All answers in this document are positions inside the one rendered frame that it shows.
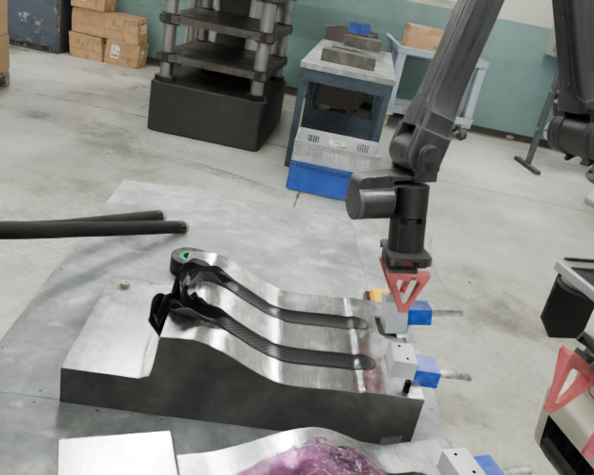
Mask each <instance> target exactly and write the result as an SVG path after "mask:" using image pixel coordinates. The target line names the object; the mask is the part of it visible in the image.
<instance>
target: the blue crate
mask: <svg viewBox="0 0 594 475"><path fill-rule="evenodd" d="M353 173H354V172H348V171H344V170H340V169H335V168H330V167H325V166H321V165H317V164H312V163H307V162H303V161H298V160H293V159H292V160H291V161H290V166H289V175H288V180H287V184H286V188H287V189H292V190H297V191H301V192H305V193H310V194H315V195H320V196H323V197H328V198H333V199H338V200H342V201H345V195H346V190H347V188H348V186H349V184H350V177H351V175H352V174H353Z"/></svg>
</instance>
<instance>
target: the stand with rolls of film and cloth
mask: <svg viewBox="0 0 594 475"><path fill-rule="evenodd" d="M558 93H559V72H558V68H557V71H556V74H555V77H554V80H553V83H552V86H551V89H550V92H549V95H548V97H547V100H546V103H545V106H544V108H543V111H542V113H541V116H540V119H539V122H538V125H537V128H536V132H535V134H534V137H533V140H532V143H531V145H530V148H529V151H528V154H527V157H526V159H525V160H524V159H523V158H522V157H520V156H515V157H514V159H515V160H516V161H517V162H519V164H520V165H522V166H523V167H524V168H526V169H527V170H528V171H530V172H531V173H533V174H535V175H540V174H541V171H540V170H538V169H537V168H535V167H534V166H533V165H531V163H532V160H533V158H534V155H535V152H536V147H537V146H538V143H539V140H540V137H541V135H542V132H543V131H544V138H545V139H547V129H548V125H549V123H547V124H546V126H545V123H546V121H547V119H548V116H549V113H550V110H551V108H552V105H553V100H556V99H557V97H558ZM544 126H545V128H544Z"/></svg>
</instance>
